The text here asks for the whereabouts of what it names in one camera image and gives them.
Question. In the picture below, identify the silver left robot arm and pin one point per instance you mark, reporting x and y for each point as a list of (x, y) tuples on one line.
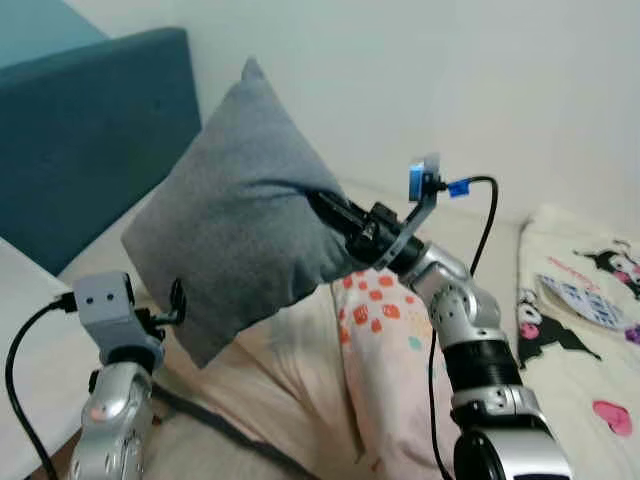
[(112, 420)]

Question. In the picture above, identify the grey square pillow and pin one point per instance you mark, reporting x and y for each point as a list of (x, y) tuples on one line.
[(240, 220)]

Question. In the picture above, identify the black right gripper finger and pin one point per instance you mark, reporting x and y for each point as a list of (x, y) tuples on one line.
[(328, 218), (334, 202)]

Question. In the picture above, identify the cream cartoon print quilt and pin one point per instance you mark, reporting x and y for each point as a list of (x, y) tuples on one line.
[(580, 370)]

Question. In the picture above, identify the dark teal upholstered headboard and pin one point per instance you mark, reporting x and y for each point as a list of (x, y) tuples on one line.
[(90, 140)]

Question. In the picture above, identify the pink quilt with orange dots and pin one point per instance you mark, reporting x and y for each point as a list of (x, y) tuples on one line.
[(385, 370)]

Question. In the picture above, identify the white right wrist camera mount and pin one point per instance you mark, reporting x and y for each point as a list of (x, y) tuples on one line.
[(420, 185)]

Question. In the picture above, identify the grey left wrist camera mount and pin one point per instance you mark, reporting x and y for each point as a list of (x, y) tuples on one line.
[(105, 305)]

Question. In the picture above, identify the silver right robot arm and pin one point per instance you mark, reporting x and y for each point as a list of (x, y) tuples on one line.
[(480, 350)]

